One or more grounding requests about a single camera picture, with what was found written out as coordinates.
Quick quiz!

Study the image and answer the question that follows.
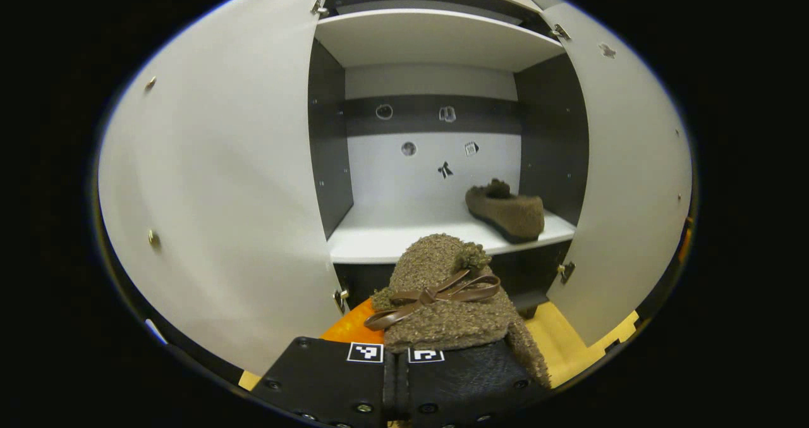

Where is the brown fuzzy shoe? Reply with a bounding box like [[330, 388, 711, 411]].
[[363, 233, 552, 388], [465, 178, 545, 244]]

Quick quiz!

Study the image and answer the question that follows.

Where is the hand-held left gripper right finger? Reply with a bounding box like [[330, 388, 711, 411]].
[[398, 339, 550, 428]]

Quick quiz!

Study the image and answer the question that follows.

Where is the white shoe cabinet door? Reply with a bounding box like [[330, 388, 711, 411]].
[[98, 0, 345, 377], [540, 3, 693, 348]]

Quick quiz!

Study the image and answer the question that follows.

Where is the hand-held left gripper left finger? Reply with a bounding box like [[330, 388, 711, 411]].
[[251, 297, 396, 428]]

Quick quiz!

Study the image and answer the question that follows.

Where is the white cabinet shelf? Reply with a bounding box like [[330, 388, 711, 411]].
[[314, 9, 565, 73]]

